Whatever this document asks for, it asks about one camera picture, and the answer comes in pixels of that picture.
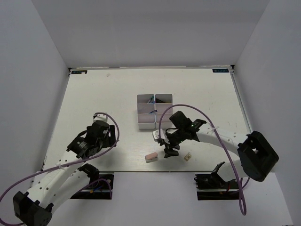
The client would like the right white compartment organizer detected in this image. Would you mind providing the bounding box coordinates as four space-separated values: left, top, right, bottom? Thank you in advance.
155 94 173 129

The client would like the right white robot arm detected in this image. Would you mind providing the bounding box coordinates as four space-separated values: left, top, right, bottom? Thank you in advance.
153 119 279 190

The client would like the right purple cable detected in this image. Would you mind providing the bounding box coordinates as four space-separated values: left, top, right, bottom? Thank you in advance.
158 104 251 216

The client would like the blue corner label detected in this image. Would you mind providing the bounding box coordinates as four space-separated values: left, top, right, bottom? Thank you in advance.
212 69 229 73
71 70 87 74

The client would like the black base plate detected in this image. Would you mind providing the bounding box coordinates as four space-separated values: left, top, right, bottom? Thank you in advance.
194 174 239 201
70 174 114 200

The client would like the right blue corner label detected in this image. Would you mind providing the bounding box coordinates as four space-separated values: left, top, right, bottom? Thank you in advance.
212 69 229 73

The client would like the white compartment organizer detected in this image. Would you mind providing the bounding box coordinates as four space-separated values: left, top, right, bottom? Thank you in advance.
155 94 173 129
137 94 156 130

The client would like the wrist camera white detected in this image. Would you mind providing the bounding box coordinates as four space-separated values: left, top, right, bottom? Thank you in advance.
152 129 166 143
93 113 108 122

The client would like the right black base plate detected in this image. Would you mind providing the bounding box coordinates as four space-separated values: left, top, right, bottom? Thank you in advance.
194 174 239 201

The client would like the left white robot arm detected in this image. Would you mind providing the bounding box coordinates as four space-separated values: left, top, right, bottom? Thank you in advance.
13 120 116 226

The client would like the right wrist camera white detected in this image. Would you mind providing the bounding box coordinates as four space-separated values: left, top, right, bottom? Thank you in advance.
152 129 166 143

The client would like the green highlighter marker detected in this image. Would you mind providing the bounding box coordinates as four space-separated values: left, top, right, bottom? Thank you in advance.
155 98 165 103

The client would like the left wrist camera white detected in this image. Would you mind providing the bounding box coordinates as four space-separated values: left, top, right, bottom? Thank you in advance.
93 113 108 122

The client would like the left white compartment organizer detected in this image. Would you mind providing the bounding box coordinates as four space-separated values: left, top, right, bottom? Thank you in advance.
137 94 156 130

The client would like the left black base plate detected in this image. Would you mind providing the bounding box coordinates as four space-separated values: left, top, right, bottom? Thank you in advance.
70 174 114 200

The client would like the left blue corner label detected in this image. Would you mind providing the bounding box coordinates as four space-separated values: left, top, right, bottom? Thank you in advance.
71 70 87 74

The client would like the pink eraser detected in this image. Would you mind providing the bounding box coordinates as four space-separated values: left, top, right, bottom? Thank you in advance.
144 152 158 163

